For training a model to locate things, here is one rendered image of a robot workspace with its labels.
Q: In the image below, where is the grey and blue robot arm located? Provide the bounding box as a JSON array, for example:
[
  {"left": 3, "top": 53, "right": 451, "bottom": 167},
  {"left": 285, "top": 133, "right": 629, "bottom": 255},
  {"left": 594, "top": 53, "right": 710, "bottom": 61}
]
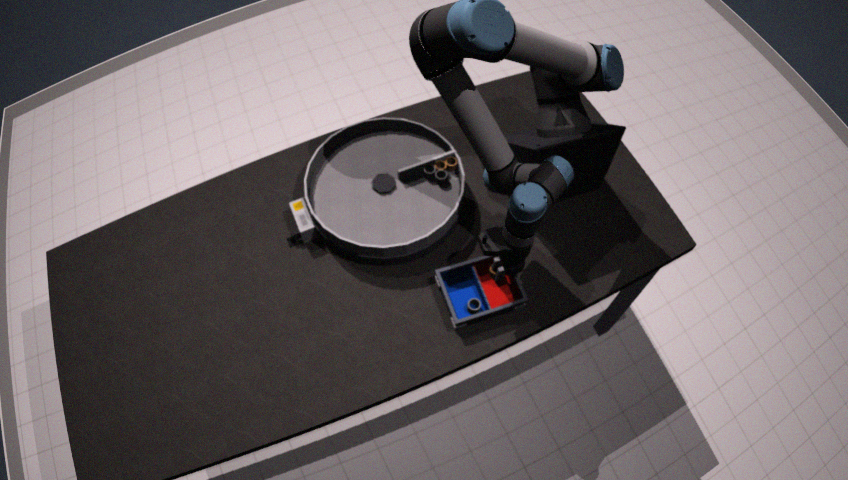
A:
[{"left": 409, "top": 0, "right": 624, "bottom": 239}]

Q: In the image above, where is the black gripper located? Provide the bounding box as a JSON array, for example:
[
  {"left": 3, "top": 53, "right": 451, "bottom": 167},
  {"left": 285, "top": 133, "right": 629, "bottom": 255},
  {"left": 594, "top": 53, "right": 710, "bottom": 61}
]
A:
[{"left": 478, "top": 221, "right": 536, "bottom": 282}]

